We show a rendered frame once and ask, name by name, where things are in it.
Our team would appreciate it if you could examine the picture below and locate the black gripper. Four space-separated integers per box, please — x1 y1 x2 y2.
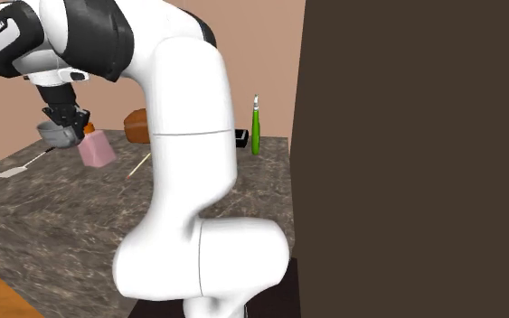
35 81 90 141

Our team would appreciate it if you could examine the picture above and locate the grey bowl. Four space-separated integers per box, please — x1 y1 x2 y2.
36 121 83 149

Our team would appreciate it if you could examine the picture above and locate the pink box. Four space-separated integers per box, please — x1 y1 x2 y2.
77 129 118 169

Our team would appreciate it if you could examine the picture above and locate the brown bread loaf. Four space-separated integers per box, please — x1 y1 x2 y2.
123 108 152 145

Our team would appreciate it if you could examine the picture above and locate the thin wooden stick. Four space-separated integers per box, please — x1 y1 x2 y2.
125 152 152 181

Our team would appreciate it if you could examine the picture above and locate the small black box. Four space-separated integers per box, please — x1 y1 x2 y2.
234 128 250 149

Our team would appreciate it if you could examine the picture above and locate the green bottle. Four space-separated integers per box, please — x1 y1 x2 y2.
250 94 262 156

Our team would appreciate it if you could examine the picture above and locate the dark brown cabinet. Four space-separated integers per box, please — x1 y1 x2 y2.
288 0 509 318

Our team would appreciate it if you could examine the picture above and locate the white spatula with dark handle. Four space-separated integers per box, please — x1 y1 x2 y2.
0 146 57 180

